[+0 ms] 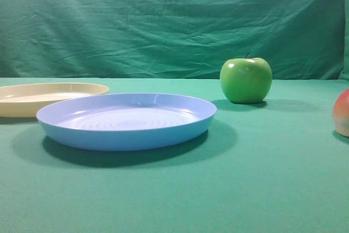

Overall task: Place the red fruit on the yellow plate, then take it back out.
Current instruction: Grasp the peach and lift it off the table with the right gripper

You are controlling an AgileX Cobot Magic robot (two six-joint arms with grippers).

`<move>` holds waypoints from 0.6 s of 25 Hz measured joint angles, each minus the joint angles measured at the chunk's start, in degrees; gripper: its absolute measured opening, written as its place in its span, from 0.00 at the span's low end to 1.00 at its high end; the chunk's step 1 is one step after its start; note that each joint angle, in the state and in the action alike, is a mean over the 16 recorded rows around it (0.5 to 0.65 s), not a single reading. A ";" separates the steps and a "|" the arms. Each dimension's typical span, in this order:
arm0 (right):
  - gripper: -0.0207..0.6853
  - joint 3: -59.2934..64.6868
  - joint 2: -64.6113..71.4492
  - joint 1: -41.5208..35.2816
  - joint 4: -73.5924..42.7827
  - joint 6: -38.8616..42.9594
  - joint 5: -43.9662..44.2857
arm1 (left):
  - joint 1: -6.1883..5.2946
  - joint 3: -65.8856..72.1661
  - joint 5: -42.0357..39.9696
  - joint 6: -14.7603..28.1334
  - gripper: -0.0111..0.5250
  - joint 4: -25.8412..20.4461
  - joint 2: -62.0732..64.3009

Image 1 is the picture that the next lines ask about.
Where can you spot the yellow bread with pink blush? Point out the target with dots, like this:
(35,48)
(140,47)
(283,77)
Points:
(340,114)

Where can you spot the blue plastic plate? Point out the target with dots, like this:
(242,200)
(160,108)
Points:
(126,121)

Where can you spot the yellow plastic plate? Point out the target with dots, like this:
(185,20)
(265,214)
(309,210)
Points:
(21,101)

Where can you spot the green apple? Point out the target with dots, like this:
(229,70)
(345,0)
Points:
(246,80)

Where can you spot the green table cloth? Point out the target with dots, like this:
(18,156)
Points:
(274,167)

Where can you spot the green backdrop cloth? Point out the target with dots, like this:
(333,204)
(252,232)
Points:
(191,39)

